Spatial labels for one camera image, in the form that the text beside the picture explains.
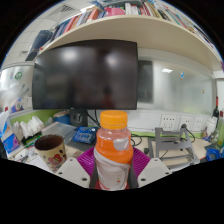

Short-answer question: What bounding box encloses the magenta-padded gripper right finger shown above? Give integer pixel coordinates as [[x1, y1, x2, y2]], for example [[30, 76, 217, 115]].
[[128, 147, 173, 190]]

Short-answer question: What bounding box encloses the orange-capped drink bottle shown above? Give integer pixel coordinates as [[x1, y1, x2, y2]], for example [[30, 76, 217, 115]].
[[93, 110, 134, 192]]

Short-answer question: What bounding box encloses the shelf with books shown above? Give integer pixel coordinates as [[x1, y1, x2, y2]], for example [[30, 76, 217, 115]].
[[24, 0, 224, 73]]

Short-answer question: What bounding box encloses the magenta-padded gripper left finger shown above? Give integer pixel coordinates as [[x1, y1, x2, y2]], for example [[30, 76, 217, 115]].
[[54, 146, 100, 190]]

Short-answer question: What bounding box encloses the grey metal laptop stand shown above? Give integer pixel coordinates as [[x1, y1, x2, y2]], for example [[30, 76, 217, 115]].
[[147, 127, 201, 173]]

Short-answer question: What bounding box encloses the black computer monitor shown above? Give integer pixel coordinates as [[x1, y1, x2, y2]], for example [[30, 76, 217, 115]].
[[31, 39, 139, 128]]

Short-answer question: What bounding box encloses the green glass with straws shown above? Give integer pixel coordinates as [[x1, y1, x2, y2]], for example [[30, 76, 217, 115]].
[[216, 118, 224, 149]]

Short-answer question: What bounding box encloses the white jar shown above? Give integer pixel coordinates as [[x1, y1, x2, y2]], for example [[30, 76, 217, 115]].
[[203, 118, 218, 138]]

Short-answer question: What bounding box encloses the patterned paper cup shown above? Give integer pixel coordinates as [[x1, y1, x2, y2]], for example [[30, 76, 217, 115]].
[[33, 133, 68, 174]]

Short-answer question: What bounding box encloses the white tissue stack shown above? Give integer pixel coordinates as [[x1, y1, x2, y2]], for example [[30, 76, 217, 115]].
[[13, 115, 45, 140]]

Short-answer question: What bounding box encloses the small blue box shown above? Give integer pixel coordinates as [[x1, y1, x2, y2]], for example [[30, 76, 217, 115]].
[[71, 125, 100, 145]]

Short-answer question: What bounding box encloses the blue printed box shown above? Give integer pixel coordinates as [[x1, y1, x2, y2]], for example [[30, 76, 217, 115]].
[[1, 132, 21, 155]]

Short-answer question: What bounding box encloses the white wall power outlet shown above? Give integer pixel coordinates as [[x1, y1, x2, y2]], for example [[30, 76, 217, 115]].
[[159, 114, 177, 131], [194, 116, 205, 132], [179, 115, 194, 132]]

